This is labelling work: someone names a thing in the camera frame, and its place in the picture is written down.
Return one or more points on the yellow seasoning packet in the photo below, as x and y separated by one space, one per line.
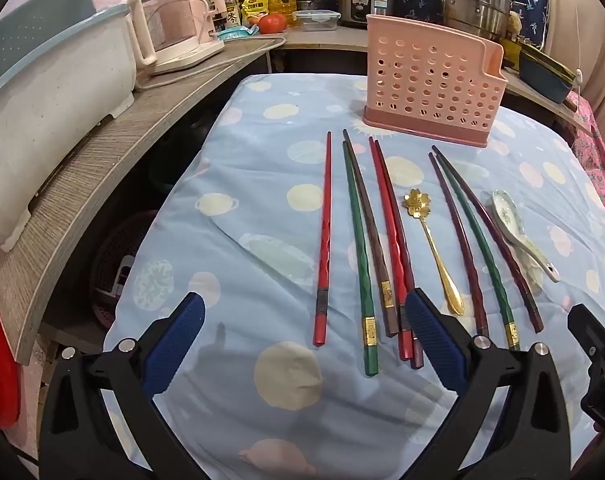
255 7

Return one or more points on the small lidded steel pot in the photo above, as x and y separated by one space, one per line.
311 4

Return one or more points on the beige curtain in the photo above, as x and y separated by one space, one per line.
587 25

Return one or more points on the white plastic tub blue rim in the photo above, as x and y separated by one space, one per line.
47 125

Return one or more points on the gold flower spoon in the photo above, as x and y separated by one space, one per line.
435 255

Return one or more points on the steel steamer pot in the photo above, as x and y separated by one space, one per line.
475 0

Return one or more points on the pink electric kettle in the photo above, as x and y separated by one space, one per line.
182 20

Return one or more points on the maroon chopstick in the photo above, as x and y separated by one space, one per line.
492 235
460 240

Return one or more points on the red tomato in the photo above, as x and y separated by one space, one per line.
272 23

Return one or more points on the blue printed bedsheet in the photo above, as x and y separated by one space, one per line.
242 200

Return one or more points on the brown chopstick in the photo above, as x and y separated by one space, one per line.
370 230

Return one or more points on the soy sauce bottle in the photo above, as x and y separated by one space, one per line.
232 12

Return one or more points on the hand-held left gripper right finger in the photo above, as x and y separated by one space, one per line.
435 340

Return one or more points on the green chopstick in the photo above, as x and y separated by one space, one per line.
482 245
358 270

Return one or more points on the grey-blue perforated plastic lid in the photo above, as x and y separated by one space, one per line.
22 35

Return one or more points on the pink perforated utensil basket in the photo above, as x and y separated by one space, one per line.
422 127

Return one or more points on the white floral ceramic spoon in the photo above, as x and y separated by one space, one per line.
529 269
504 215

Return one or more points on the red plastic item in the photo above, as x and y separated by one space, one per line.
0 360

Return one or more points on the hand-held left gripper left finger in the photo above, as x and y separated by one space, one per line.
175 345

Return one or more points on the pink floral cloth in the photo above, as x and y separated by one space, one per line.
599 160

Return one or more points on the dark red chopstick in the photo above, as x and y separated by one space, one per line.
401 245

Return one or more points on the dark blue baking dish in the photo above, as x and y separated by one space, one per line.
547 77

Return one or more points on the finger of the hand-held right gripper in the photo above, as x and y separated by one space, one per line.
589 332

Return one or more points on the clear food container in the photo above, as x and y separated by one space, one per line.
316 20

